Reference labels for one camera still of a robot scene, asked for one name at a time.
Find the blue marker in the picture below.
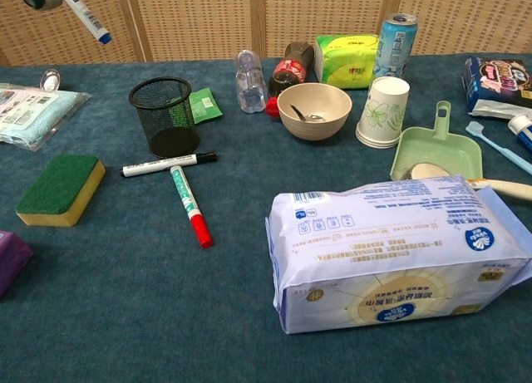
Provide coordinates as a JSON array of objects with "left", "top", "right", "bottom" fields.
[{"left": 53, "top": 0, "right": 114, "bottom": 46}]

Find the black mesh pen holder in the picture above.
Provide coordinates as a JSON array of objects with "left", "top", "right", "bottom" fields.
[{"left": 128, "top": 76, "right": 201, "bottom": 160}]

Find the black marker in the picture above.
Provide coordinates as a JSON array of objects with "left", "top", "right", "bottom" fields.
[{"left": 119, "top": 151, "right": 219, "bottom": 179}]

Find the red marker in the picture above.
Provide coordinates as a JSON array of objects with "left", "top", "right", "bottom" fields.
[{"left": 169, "top": 164, "right": 215, "bottom": 249}]

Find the white hand brush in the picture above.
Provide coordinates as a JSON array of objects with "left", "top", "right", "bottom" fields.
[{"left": 401, "top": 161, "right": 532, "bottom": 202}]

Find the towel in clear bag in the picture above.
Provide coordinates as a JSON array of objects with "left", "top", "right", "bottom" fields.
[{"left": 0, "top": 82, "right": 93, "bottom": 153}]

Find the woven folding screen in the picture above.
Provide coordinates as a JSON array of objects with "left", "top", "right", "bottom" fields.
[{"left": 0, "top": 0, "right": 532, "bottom": 66}]

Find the green and yellow sponge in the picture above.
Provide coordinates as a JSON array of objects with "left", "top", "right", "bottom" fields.
[{"left": 15, "top": 154, "right": 107, "bottom": 228}]

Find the green sachet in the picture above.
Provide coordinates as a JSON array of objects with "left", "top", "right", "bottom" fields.
[{"left": 189, "top": 87, "right": 224, "bottom": 125}]

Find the clear water bottle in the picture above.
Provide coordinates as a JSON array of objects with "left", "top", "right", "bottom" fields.
[{"left": 235, "top": 49, "right": 268, "bottom": 115}]

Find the cola bottle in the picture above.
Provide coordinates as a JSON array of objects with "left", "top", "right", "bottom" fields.
[{"left": 265, "top": 42, "right": 317, "bottom": 118}]

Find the purple box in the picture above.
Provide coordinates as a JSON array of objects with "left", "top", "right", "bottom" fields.
[{"left": 0, "top": 229, "right": 34, "bottom": 299}]

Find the metal spoon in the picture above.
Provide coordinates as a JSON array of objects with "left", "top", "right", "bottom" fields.
[{"left": 289, "top": 104, "right": 328, "bottom": 124}]

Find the beige bowl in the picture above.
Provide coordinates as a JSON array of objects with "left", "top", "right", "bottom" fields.
[{"left": 277, "top": 82, "right": 354, "bottom": 141}]

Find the green tissue pack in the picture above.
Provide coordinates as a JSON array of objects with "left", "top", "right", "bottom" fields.
[{"left": 313, "top": 32, "right": 381, "bottom": 91}]

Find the blue table cloth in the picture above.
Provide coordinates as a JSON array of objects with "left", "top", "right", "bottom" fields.
[{"left": 0, "top": 52, "right": 532, "bottom": 383}]

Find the light blue drink can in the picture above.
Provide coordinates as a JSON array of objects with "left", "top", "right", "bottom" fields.
[{"left": 375, "top": 12, "right": 420, "bottom": 81}]

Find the white paper cup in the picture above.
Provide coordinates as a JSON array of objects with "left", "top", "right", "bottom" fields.
[{"left": 355, "top": 76, "right": 411, "bottom": 150}]

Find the green dustpan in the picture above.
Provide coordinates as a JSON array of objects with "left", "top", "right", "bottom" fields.
[{"left": 389, "top": 100, "right": 485, "bottom": 182}]

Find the large lavender wipes pack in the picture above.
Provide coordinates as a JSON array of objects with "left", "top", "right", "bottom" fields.
[{"left": 264, "top": 174, "right": 532, "bottom": 336}]

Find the blue toothbrush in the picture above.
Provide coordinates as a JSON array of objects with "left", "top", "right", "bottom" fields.
[{"left": 465, "top": 120, "right": 532, "bottom": 177}]

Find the toothpaste tube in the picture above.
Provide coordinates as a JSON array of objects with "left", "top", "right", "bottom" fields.
[{"left": 506, "top": 113, "right": 532, "bottom": 154}]

